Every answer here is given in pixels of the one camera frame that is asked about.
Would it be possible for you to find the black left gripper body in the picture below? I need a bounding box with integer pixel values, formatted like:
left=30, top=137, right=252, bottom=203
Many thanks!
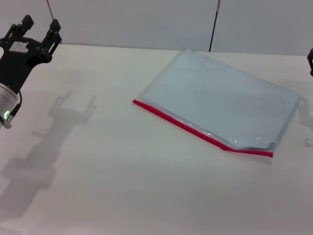
left=0, top=36, right=54, bottom=94

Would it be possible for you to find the thick black wall strip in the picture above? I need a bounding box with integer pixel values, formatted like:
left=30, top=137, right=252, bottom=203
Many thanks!
left=208, top=0, right=222, bottom=52

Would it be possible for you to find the thin dark wall strip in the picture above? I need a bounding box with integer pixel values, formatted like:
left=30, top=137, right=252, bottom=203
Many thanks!
left=47, top=0, right=55, bottom=20

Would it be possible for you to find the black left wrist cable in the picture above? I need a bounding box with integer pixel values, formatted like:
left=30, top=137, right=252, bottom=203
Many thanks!
left=11, top=92, right=23, bottom=118

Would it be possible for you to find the clear document bag red zipper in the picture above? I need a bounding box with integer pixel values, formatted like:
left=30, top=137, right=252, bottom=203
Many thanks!
left=132, top=48, right=301, bottom=165

